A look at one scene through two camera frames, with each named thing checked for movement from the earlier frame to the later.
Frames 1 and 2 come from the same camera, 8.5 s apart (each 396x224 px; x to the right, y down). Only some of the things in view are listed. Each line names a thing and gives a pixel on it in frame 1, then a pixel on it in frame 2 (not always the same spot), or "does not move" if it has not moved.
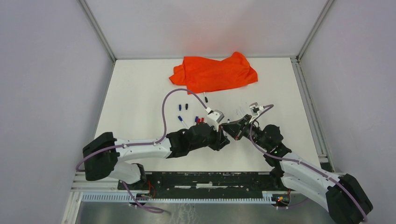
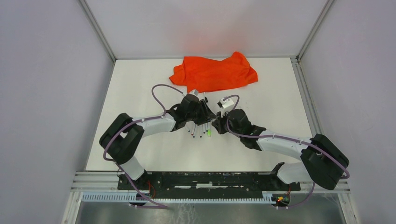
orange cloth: x=202 y=74 does not move
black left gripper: x=220 y=140 to x=206 y=114
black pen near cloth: x=205 y=97 does not move
